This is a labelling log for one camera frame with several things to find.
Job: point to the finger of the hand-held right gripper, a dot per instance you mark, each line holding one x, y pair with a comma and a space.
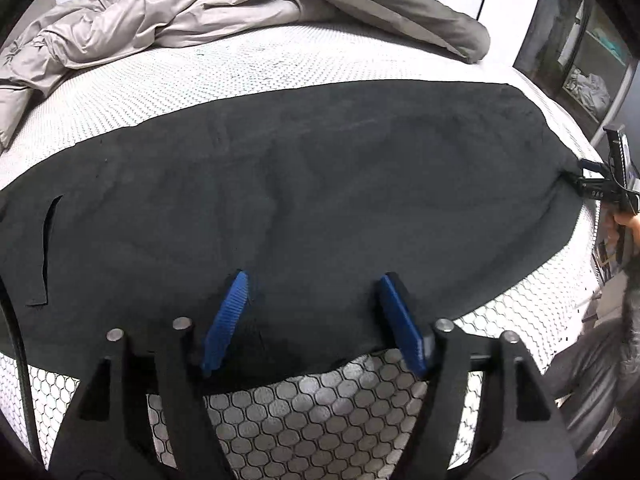
585, 180
595, 165

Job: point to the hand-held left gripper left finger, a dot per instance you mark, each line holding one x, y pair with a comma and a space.
227, 320

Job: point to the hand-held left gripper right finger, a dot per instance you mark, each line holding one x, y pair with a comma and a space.
405, 320

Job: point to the black pants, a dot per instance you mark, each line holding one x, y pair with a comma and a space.
300, 200

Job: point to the person's right forearm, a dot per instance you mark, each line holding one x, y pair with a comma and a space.
632, 320

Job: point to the person's right hand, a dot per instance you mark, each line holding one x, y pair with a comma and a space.
632, 225

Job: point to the glass-fronted cabinet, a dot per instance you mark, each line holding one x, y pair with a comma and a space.
585, 45

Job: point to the white honeycomb-patterned mattress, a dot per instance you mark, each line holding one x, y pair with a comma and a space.
150, 80

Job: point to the dark grey duvet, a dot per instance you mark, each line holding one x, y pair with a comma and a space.
380, 5

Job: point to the light grey blanket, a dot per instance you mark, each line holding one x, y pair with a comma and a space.
125, 15

